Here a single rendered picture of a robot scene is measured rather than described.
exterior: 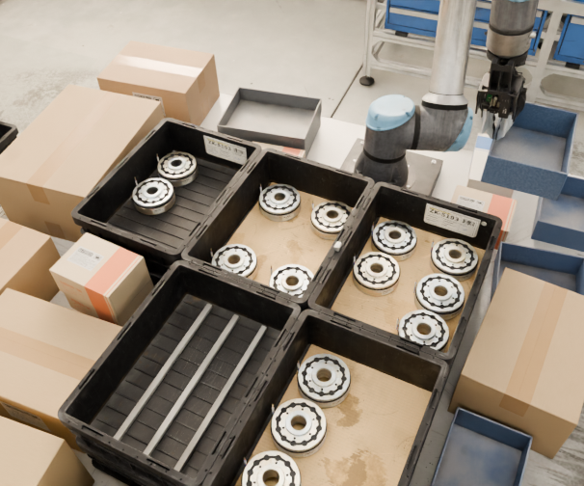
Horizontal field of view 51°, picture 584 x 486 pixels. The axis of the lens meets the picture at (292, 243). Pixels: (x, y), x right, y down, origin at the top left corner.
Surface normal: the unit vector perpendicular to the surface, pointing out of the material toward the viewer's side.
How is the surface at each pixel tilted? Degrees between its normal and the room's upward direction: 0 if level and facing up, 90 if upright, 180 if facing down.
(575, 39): 90
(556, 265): 90
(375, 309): 0
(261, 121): 0
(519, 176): 90
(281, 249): 0
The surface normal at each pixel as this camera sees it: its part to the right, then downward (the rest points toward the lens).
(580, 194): -0.37, 0.71
